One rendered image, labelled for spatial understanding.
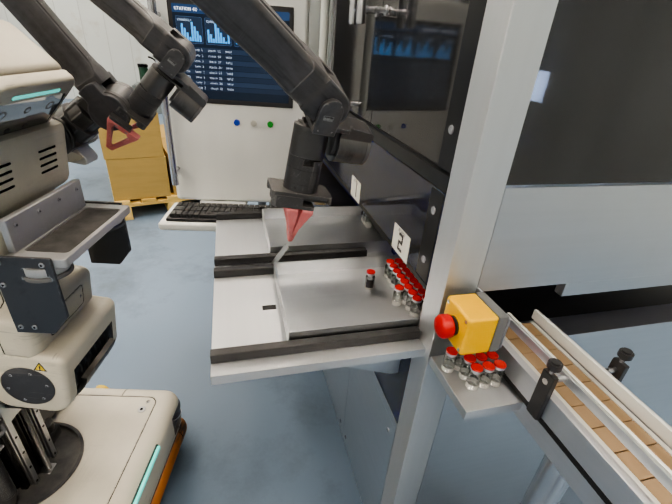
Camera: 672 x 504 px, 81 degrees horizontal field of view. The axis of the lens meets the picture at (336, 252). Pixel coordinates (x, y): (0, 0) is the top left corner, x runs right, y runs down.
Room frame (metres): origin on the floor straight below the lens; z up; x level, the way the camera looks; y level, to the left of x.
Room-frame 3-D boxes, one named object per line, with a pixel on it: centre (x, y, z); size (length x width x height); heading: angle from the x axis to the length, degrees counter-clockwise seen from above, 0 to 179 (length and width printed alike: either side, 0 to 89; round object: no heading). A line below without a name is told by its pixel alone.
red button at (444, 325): (0.51, -0.19, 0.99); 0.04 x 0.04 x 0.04; 16
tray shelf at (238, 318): (0.88, 0.06, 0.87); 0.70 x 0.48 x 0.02; 16
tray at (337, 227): (1.06, 0.04, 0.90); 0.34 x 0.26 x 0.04; 106
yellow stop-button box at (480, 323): (0.53, -0.24, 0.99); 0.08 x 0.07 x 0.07; 106
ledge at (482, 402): (0.52, -0.28, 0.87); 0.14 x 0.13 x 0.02; 106
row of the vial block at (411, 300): (0.76, -0.16, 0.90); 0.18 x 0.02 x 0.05; 16
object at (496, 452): (1.70, -0.38, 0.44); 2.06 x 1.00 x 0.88; 16
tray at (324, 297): (0.73, -0.05, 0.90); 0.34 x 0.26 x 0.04; 106
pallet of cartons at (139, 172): (3.62, 1.74, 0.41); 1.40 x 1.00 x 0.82; 27
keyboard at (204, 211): (1.31, 0.40, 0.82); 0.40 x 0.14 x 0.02; 96
